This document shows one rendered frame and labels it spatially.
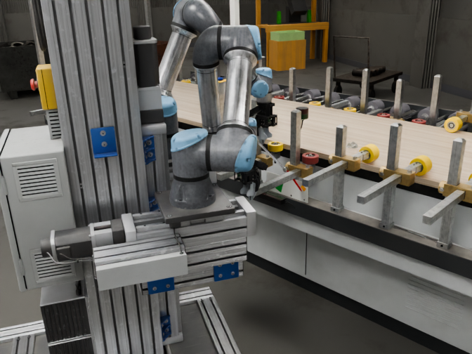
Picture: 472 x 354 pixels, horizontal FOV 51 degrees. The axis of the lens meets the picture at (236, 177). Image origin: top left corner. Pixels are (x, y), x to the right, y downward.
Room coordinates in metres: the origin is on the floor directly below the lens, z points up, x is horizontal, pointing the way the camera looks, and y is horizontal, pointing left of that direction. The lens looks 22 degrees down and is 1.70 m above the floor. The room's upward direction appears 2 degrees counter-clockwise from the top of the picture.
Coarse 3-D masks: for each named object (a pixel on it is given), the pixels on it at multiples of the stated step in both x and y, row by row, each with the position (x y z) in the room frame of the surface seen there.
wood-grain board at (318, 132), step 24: (192, 96) 3.69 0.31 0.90; (192, 120) 3.00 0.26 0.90; (288, 120) 2.94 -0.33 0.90; (312, 120) 2.92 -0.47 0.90; (336, 120) 2.91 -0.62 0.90; (360, 120) 2.89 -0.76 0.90; (384, 120) 2.88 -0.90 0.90; (288, 144) 2.47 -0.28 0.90; (312, 144) 2.45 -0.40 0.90; (360, 144) 2.43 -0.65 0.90; (384, 144) 2.42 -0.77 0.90; (408, 144) 2.41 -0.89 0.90; (432, 144) 2.40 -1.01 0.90; (360, 168) 2.16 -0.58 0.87; (432, 168) 2.06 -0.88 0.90
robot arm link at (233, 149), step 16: (224, 32) 1.72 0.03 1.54; (240, 32) 1.71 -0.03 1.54; (256, 32) 1.71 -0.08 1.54; (224, 48) 1.71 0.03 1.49; (240, 48) 1.67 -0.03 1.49; (256, 48) 1.69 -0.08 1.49; (240, 64) 1.64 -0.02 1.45; (240, 80) 1.60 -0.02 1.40; (240, 96) 1.56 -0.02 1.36; (224, 112) 1.54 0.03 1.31; (240, 112) 1.52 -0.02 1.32; (224, 128) 1.47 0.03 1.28; (240, 128) 1.46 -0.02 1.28; (224, 144) 1.43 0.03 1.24; (240, 144) 1.42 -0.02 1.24; (256, 144) 1.50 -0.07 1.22; (224, 160) 1.41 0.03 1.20; (240, 160) 1.40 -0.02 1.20
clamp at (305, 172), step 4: (288, 164) 2.24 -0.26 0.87; (300, 164) 2.23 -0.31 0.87; (304, 164) 2.23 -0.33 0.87; (292, 168) 2.22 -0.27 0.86; (296, 168) 2.21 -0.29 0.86; (300, 168) 2.19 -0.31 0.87; (304, 168) 2.19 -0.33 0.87; (312, 168) 2.19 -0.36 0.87; (304, 172) 2.17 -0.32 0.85; (308, 172) 2.18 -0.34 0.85; (312, 172) 2.20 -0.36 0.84; (300, 176) 2.19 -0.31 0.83; (304, 176) 2.17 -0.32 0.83
